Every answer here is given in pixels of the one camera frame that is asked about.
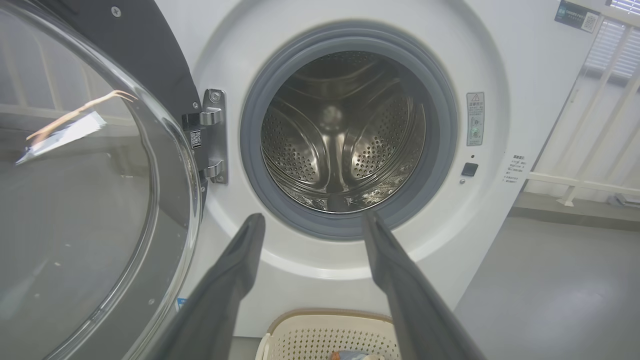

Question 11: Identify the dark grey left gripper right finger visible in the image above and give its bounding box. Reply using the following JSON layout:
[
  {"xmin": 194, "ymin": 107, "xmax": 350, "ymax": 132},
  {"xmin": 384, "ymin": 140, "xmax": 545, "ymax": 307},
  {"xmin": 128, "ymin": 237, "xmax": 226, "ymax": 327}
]
[{"xmin": 362, "ymin": 211, "xmax": 488, "ymax": 360}]

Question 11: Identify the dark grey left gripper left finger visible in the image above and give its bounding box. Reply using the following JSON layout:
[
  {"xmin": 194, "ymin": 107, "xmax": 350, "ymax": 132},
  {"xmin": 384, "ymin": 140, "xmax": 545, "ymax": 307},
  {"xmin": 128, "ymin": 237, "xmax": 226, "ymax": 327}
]
[{"xmin": 145, "ymin": 213, "xmax": 266, "ymax": 360}]

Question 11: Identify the blue cartoon print garment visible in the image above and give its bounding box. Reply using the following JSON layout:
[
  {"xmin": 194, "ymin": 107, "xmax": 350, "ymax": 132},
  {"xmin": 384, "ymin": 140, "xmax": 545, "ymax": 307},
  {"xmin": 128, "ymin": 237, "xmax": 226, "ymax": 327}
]
[{"xmin": 330, "ymin": 350, "xmax": 386, "ymax": 360}]

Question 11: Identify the black round glass door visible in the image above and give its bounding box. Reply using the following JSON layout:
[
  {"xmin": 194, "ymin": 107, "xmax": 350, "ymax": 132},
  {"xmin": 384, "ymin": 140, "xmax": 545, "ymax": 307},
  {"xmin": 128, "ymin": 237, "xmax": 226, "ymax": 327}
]
[{"xmin": 0, "ymin": 0, "xmax": 208, "ymax": 360}]

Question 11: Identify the cream perforated laundry basket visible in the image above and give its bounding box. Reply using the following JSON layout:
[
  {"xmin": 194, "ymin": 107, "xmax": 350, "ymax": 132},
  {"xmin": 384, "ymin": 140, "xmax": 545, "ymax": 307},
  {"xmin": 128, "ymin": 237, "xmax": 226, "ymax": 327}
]
[{"xmin": 255, "ymin": 309, "xmax": 401, "ymax": 360}]

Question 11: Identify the chrome door hinge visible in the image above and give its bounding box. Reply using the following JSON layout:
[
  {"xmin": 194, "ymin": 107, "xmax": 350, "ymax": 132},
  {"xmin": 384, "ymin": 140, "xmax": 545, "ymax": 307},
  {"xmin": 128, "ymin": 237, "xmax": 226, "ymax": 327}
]
[{"xmin": 182, "ymin": 89, "xmax": 229, "ymax": 185}]

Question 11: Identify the grey rubber door gasket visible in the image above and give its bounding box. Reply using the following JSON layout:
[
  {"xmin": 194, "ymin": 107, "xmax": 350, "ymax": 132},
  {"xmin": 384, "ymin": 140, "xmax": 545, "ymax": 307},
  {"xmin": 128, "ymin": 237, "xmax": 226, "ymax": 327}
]
[{"xmin": 240, "ymin": 22, "xmax": 458, "ymax": 241}]

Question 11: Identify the white front-load washing machine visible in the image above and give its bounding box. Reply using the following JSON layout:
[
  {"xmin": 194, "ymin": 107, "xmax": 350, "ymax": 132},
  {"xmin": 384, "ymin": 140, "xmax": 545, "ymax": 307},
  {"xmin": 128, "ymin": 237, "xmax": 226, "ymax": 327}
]
[{"xmin": 155, "ymin": 0, "xmax": 606, "ymax": 338}]

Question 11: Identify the printed text label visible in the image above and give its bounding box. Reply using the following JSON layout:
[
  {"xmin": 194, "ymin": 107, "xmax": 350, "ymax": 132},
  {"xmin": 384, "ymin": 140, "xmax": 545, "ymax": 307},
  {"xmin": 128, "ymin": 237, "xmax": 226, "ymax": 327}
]
[{"xmin": 502, "ymin": 154, "xmax": 527, "ymax": 185}]

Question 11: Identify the perforated steel drum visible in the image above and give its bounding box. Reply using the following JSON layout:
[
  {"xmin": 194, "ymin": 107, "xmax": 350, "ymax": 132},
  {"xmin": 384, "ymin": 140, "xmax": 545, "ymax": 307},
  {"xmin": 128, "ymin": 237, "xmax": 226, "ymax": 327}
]
[{"xmin": 261, "ymin": 50, "xmax": 427, "ymax": 214}]

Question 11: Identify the grey warning sticker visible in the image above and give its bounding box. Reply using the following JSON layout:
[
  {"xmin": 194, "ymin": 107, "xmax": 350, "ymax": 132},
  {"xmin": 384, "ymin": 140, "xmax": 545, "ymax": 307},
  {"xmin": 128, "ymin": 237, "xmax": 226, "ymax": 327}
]
[{"xmin": 466, "ymin": 92, "xmax": 485, "ymax": 147}]

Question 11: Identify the white metal railing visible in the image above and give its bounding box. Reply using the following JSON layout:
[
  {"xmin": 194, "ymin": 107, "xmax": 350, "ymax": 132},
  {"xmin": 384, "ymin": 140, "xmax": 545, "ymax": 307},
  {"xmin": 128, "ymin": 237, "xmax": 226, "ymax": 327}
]
[{"xmin": 525, "ymin": 0, "xmax": 640, "ymax": 207}]

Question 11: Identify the dark rectangular label sticker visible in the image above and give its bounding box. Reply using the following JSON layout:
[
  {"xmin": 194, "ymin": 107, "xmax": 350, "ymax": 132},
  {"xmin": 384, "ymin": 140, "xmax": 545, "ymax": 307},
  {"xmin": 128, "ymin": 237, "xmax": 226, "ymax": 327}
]
[{"xmin": 554, "ymin": 0, "xmax": 601, "ymax": 34}]

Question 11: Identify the small grey floor bracket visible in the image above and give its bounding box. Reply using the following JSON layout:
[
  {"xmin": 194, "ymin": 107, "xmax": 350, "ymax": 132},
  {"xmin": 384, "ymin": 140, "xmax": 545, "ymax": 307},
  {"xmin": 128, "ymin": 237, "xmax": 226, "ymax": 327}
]
[{"xmin": 607, "ymin": 192, "xmax": 640, "ymax": 208}]

